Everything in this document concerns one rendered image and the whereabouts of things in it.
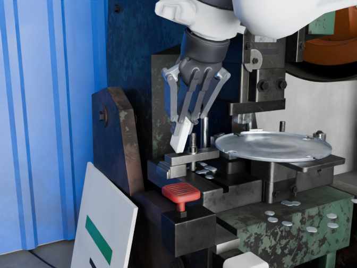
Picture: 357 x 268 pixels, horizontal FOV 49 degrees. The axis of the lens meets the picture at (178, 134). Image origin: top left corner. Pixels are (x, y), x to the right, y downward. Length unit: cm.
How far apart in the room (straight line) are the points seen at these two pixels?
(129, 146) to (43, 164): 94
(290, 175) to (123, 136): 50
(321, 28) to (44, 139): 143
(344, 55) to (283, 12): 82
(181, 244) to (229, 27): 41
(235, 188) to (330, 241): 31
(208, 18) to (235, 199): 51
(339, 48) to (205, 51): 74
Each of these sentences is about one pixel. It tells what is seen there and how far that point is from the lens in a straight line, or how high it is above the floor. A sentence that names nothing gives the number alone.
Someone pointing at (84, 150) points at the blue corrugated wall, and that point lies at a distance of 212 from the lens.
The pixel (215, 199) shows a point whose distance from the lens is 93.
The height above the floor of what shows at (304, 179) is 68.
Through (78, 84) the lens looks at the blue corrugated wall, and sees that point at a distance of 206.
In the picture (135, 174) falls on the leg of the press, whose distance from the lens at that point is 121.
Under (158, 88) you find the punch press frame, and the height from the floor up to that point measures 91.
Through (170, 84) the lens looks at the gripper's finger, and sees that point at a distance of 64.
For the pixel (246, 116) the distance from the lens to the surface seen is 109.
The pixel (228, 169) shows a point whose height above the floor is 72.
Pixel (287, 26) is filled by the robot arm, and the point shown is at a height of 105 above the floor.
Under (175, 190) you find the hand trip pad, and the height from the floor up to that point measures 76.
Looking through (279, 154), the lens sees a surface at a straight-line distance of 95.
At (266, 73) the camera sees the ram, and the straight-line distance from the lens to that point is 100.
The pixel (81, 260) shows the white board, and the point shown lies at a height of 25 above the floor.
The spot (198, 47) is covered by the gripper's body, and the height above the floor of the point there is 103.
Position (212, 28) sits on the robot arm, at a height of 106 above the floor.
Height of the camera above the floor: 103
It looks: 13 degrees down
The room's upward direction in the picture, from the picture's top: straight up
